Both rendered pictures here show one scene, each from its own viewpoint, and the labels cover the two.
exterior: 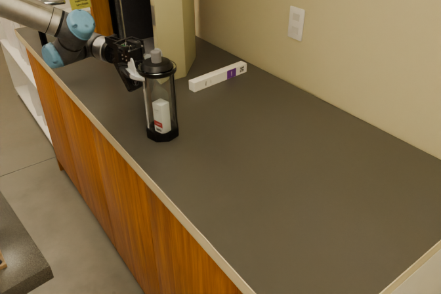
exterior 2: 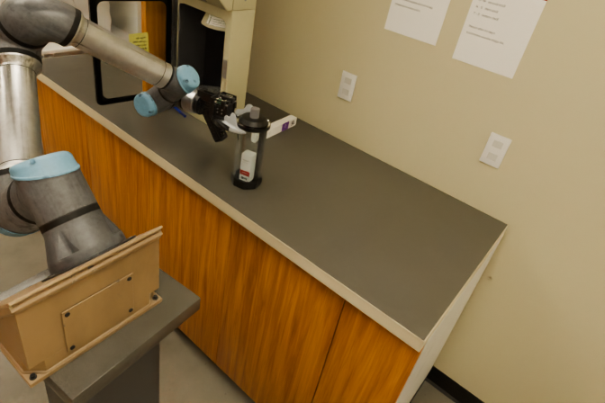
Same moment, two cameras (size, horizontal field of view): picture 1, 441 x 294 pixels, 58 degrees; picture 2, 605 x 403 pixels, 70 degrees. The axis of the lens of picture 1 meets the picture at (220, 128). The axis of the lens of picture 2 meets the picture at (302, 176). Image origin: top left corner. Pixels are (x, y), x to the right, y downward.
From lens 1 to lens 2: 0.49 m
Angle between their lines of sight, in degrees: 17
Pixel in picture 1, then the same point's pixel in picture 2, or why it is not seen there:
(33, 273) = (190, 305)
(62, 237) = not seen: hidden behind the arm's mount
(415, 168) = (452, 210)
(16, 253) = (164, 290)
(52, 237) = not seen: hidden behind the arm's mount
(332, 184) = (399, 224)
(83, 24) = (192, 79)
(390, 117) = (427, 170)
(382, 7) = (428, 83)
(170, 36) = (236, 89)
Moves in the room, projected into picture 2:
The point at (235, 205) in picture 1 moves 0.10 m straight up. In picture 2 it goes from (333, 241) to (340, 215)
